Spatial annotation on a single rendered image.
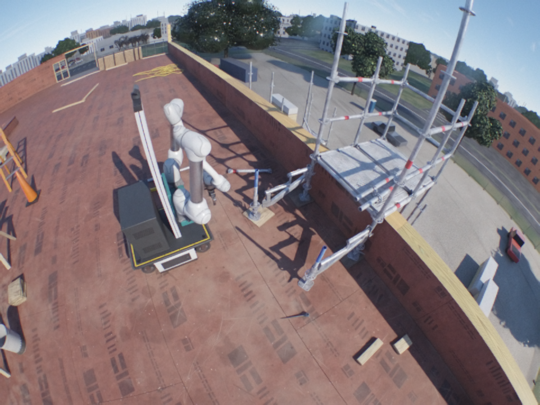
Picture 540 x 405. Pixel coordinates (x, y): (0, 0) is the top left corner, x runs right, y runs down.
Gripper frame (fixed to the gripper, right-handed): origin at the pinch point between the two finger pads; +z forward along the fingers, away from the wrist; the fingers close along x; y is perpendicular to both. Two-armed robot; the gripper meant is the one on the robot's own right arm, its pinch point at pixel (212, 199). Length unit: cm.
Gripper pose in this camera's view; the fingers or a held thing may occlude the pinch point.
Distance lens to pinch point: 228.2
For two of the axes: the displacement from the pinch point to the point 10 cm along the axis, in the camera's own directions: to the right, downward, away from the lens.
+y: -8.6, 3.3, -3.9
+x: 5.0, 6.6, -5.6
